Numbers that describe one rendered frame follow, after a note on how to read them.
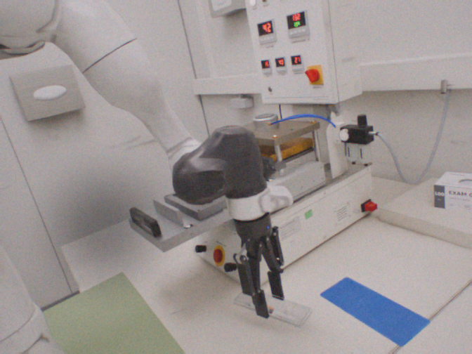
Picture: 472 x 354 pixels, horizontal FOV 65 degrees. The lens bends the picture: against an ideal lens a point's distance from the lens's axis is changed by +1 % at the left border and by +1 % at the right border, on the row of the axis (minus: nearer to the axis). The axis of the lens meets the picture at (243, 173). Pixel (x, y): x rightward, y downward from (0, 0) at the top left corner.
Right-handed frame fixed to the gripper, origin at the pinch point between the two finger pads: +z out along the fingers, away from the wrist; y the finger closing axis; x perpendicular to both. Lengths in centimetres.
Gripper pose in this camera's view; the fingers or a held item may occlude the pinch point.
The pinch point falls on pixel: (268, 295)
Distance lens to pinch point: 86.8
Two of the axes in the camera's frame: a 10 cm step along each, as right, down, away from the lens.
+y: -6.1, 3.7, -7.0
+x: 7.7, 0.5, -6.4
